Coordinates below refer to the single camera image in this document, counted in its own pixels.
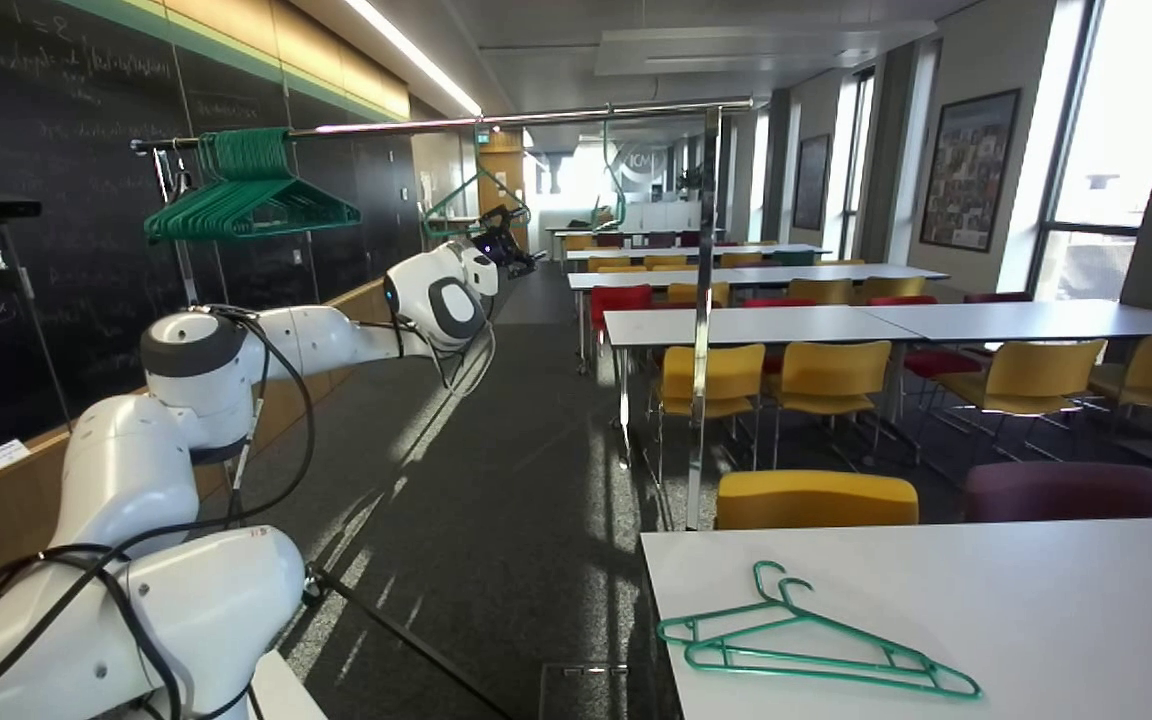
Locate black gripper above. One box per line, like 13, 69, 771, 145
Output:
477, 205, 535, 276

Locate green hanger picked from table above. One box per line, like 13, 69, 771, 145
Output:
426, 164, 523, 225

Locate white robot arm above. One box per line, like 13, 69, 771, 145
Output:
0, 240, 504, 720

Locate metal clothes rack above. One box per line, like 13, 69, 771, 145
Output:
129, 93, 768, 532

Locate yellow chair near rack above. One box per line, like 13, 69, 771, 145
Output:
717, 467, 920, 528

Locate bunch of green hangers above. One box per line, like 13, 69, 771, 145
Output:
145, 127, 362, 246

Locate yellow chair front left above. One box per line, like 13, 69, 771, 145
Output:
658, 344, 765, 442

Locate long white left table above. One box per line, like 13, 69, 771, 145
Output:
602, 297, 1152, 463

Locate green hangers on table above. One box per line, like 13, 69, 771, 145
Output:
658, 560, 983, 701

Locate purple chair right of table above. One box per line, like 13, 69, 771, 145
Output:
959, 460, 1152, 519

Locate white table with hangers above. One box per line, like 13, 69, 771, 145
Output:
642, 519, 1152, 720

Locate framed wall picture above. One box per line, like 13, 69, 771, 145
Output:
920, 89, 1021, 251

